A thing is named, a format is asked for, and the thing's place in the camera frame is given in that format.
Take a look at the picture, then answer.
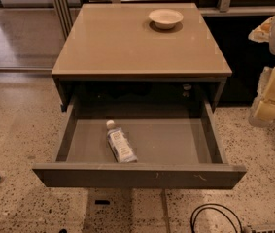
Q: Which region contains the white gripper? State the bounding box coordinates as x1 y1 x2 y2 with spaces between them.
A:
249 67 275 127

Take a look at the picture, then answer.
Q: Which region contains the blue plastic bottle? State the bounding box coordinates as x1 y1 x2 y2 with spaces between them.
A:
106 120 138 163

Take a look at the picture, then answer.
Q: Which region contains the open grey top drawer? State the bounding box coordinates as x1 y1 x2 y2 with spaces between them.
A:
33 97 246 189

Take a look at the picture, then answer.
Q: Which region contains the grey cabinet with counter top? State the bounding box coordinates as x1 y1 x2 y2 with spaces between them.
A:
52 3 232 110

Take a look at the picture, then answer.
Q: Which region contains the white ceramic bowl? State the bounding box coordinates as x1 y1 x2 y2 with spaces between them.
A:
149 9 184 30

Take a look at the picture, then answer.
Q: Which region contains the white power strip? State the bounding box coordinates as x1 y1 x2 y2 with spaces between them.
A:
243 224 275 233

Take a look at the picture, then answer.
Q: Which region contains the black cable loop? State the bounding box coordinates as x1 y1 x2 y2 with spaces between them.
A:
189 203 244 233

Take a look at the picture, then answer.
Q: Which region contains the metal window frame rail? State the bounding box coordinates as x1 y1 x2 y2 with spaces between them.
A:
53 0 73 38

